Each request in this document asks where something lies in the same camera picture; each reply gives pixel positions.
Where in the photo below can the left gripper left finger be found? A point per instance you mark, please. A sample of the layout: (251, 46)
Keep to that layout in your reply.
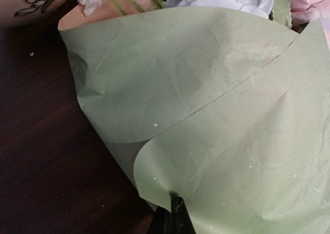
(161, 222)

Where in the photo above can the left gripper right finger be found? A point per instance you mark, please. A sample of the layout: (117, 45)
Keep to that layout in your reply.
(180, 219)

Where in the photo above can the green wrapping paper sheet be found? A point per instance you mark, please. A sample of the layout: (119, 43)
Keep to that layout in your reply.
(224, 108)

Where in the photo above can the tan kraft paper sheet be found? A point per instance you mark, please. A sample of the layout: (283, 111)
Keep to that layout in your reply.
(103, 15)

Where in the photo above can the pink carnation fake flower stem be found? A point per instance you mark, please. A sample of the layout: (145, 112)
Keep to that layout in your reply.
(297, 14)

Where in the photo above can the white patterned ceramic bowl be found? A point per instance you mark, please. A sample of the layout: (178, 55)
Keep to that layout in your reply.
(23, 12)

